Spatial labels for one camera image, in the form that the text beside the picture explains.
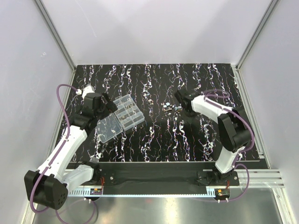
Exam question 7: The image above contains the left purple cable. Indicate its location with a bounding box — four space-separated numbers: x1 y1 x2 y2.
30 83 99 224

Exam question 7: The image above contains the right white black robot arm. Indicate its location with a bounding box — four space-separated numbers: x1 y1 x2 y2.
174 89 255 184

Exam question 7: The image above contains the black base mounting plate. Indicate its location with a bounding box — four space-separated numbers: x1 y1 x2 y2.
91 161 240 186

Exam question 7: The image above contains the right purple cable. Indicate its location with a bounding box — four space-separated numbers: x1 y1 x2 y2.
202 89 255 203

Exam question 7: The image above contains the left aluminium frame post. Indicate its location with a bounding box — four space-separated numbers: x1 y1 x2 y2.
33 0 77 72

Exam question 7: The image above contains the purple cable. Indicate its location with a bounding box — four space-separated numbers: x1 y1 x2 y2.
30 83 99 224
202 89 255 203

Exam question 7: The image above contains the pile of screws and nuts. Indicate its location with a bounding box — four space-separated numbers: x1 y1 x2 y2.
161 102 183 112

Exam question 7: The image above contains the right aluminium frame post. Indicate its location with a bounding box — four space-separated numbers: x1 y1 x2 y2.
235 0 280 70

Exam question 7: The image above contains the aluminium frame post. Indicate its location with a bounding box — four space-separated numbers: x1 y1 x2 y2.
235 0 280 70
33 0 77 72

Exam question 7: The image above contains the clear plastic compartment box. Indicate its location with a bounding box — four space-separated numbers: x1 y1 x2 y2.
95 94 145 143

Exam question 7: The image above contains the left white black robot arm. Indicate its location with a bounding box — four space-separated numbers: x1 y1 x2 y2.
24 85 117 213

